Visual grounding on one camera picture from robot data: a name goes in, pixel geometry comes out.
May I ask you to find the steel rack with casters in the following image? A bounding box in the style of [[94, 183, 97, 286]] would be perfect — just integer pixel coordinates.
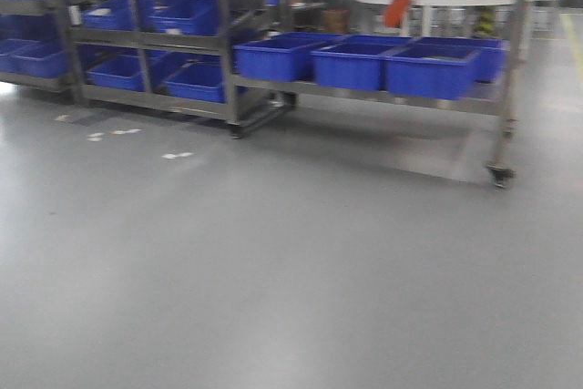
[[217, 0, 562, 189]]

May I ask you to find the blue bin lower left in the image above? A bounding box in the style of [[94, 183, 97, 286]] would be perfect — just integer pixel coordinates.
[[233, 32, 346, 82]]

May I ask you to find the blue bin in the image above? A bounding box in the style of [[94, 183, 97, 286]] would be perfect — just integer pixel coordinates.
[[312, 35, 413, 91], [233, 32, 346, 82], [383, 37, 506, 100]]

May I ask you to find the blue bin lower middle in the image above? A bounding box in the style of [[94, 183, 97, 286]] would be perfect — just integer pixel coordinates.
[[312, 35, 413, 91]]

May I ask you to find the blue bin lower right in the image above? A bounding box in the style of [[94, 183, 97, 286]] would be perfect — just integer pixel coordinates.
[[383, 37, 506, 100]]

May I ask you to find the black caster wheel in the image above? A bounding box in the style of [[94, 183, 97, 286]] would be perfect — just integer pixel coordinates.
[[486, 163, 516, 189]]

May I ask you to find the slanted steel bin rack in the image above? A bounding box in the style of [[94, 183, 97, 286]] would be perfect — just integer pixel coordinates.
[[1, 0, 297, 138]]

